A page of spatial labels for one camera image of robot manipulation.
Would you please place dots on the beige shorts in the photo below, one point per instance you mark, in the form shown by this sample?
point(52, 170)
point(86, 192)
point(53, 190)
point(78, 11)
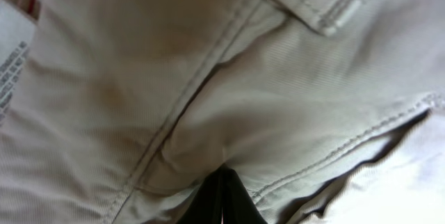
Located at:
point(116, 111)

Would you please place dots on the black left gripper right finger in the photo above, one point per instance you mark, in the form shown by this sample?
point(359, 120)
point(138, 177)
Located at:
point(237, 206)

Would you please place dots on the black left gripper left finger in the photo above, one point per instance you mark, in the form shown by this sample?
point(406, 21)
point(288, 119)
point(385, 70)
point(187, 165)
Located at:
point(206, 207)

